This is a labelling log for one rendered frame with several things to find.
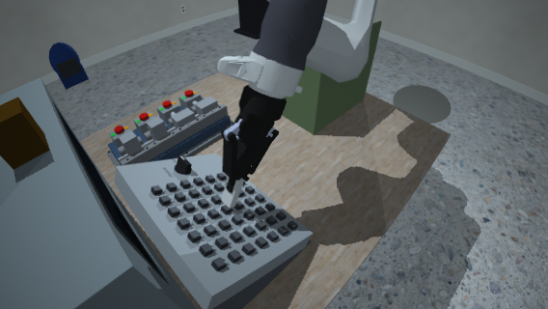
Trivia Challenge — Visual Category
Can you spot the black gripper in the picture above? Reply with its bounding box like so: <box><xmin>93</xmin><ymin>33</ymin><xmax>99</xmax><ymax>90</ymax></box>
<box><xmin>221</xmin><ymin>85</ymin><xmax>287</xmax><ymax>208</ymax></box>

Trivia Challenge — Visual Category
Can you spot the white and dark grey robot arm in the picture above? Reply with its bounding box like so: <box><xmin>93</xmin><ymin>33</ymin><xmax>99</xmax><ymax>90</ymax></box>
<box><xmin>217</xmin><ymin>0</ymin><xmax>377</xmax><ymax>98</ymax></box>

